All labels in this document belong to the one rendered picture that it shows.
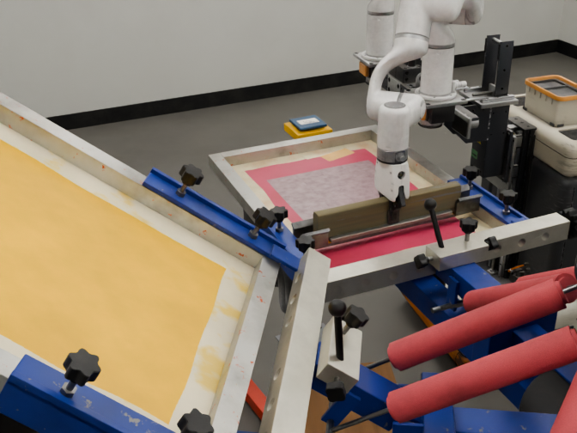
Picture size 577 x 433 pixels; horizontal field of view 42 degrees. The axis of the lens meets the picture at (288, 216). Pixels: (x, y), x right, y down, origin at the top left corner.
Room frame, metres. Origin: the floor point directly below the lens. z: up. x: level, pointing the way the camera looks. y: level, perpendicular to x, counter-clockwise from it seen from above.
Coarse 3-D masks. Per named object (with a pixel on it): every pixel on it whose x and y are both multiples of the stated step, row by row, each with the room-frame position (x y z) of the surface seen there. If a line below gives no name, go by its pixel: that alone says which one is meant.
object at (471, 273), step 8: (472, 264) 1.37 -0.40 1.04; (440, 272) 1.39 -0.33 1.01; (448, 272) 1.37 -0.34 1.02; (456, 272) 1.34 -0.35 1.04; (464, 272) 1.34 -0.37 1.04; (472, 272) 1.34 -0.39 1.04; (480, 272) 1.34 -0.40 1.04; (464, 280) 1.32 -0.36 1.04; (472, 280) 1.31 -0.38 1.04; (480, 280) 1.31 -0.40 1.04; (488, 280) 1.31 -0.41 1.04; (464, 288) 1.31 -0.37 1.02; (472, 288) 1.29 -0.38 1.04; (480, 288) 1.28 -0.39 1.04
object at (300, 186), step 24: (264, 168) 2.09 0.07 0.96; (288, 168) 2.08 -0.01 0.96; (312, 168) 2.08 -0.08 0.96; (288, 192) 1.92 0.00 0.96; (312, 192) 1.91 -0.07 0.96; (336, 192) 1.91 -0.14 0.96; (288, 216) 1.77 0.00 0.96; (312, 216) 1.77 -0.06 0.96; (360, 240) 1.64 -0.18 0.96; (384, 240) 1.64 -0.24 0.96; (336, 264) 1.53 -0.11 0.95
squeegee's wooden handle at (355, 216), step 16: (416, 192) 1.69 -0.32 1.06; (432, 192) 1.70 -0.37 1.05; (448, 192) 1.71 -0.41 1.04; (336, 208) 1.61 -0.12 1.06; (352, 208) 1.61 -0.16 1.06; (368, 208) 1.63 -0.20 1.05; (384, 208) 1.64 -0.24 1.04; (416, 208) 1.68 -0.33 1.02; (448, 208) 1.72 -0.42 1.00; (320, 224) 1.58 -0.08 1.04; (336, 224) 1.59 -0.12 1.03; (352, 224) 1.61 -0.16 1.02; (368, 224) 1.63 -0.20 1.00
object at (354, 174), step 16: (320, 160) 2.14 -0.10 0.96; (336, 160) 2.14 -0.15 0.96; (352, 160) 2.13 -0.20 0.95; (368, 160) 2.13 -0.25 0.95; (336, 176) 2.02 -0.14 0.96; (352, 176) 2.01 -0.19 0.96; (368, 176) 2.01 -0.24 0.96; (352, 192) 1.91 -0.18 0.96; (368, 192) 1.90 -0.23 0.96; (432, 224) 1.71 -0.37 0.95; (448, 224) 1.71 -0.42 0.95; (400, 240) 1.63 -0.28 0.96; (416, 240) 1.63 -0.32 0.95; (432, 240) 1.63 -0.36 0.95
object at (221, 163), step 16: (368, 128) 2.31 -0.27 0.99; (272, 144) 2.19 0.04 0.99; (288, 144) 2.19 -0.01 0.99; (304, 144) 2.20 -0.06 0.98; (320, 144) 2.22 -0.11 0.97; (336, 144) 2.24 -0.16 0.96; (224, 160) 2.08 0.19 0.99; (240, 160) 2.12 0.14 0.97; (256, 160) 2.14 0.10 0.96; (416, 160) 2.04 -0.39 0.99; (224, 176) 1.97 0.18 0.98; (432, 176) 1.95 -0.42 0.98; (448, 176) 1.92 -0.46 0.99; (240, 192) 1.85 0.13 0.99; (256, 208) 1.76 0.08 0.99; (480, 208) 1.73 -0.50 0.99; (496, 224) 1.67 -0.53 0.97
